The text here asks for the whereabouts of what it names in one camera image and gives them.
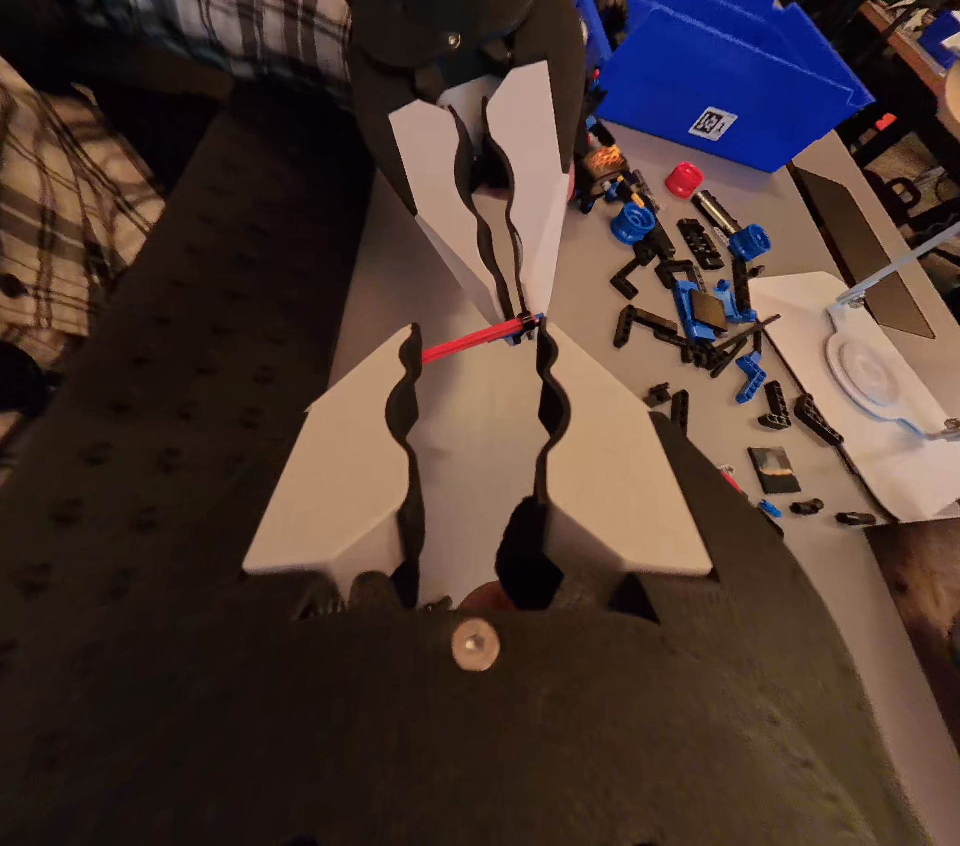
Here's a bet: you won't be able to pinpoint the dark toy set box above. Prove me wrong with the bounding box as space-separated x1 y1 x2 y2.
866 519 960 742

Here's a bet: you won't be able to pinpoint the black square panel piece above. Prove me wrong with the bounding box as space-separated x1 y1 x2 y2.
690 291 730 333
747 446 802 495

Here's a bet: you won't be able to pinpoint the blue toy panel piece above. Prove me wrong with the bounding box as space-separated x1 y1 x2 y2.
672 279 721 342
712 279 759 326

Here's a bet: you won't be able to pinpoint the white rounded board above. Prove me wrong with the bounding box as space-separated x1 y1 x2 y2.
750 272 960 523

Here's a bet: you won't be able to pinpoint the blue angled beam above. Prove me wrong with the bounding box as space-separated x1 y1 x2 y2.
735 351 768 405

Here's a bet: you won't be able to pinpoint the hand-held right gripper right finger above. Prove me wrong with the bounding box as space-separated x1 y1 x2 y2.
495 317 714 610

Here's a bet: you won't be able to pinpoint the scattered black toy beams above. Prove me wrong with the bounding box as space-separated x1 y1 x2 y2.
611 216 847 450

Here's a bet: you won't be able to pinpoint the grey desk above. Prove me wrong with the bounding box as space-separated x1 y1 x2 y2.
330 0 960 832

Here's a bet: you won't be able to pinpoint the red toy axle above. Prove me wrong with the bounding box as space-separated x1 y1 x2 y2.
421 319 526 365

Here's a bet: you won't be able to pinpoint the blue storage bin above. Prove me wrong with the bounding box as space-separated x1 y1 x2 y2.
567 0 876 174

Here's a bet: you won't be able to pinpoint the partly built toy brick model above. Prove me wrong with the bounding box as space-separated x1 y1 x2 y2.
576 84 654 215

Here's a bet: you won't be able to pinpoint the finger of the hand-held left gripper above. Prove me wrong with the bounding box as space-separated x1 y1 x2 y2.
388 99 520 327
486 61 573 321

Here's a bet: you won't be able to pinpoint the person's plaid shirt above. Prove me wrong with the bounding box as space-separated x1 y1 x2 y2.
0 58 168 367

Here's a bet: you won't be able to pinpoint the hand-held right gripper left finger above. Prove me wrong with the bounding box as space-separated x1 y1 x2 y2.
242 324 426 609

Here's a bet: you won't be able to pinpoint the black curved panel piece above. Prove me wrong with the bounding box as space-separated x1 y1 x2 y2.
690 188 740 236

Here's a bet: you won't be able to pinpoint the blue toy wheel hub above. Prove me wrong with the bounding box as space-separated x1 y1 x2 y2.
609 202 657 245
729 223 774 262

